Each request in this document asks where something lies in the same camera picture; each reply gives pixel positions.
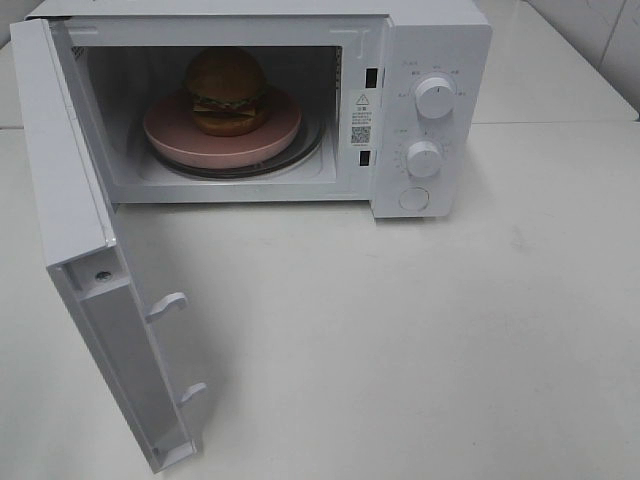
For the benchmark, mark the glass microwave turntable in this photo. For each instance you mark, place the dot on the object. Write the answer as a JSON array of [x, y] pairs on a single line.
[[300, 155]]

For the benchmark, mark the white warning label sticker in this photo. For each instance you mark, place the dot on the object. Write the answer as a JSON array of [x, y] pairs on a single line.
[[363, 107]]

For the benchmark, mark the pink round plate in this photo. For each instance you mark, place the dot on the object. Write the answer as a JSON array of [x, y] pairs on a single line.
[[180, 102]]

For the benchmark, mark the white microwave door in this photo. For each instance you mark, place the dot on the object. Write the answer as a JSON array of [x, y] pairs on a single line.
[[82, 252]]

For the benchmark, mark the burger with lettuce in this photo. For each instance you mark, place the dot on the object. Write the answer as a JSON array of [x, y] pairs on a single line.
[[228, 91]]

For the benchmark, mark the white microwave oven body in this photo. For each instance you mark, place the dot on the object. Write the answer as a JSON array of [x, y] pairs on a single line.
[[133, 52]]

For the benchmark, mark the round white door button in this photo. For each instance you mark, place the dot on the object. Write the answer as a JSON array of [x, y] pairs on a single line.
[[414, 199]]

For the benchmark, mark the white microwave knob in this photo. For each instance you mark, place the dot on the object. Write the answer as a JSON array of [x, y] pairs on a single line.
[[434, 95], [423, 159]]

